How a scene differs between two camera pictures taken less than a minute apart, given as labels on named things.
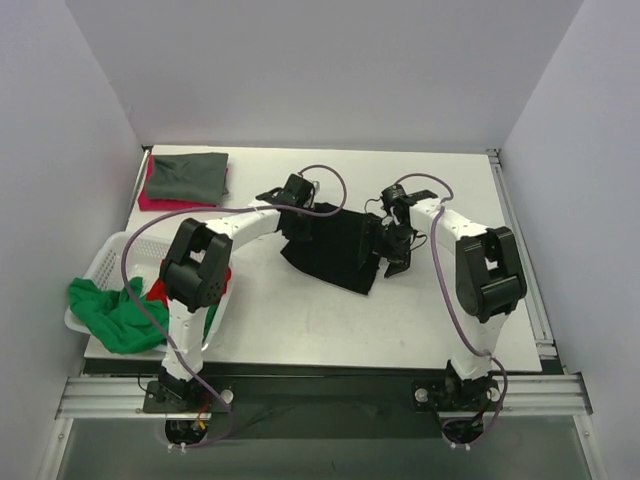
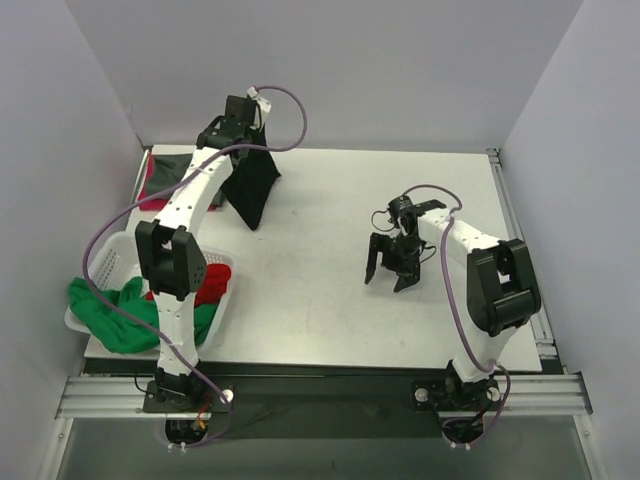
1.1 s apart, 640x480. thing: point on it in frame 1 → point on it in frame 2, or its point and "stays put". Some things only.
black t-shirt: (342, 249) → (248, 183)
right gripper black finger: (396, 268) → (406, 279)
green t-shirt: (110, 315) stays put
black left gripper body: (294, 230) → (252, 138)
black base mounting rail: (312, 401) stays put
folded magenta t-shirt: (146, 203) stays put
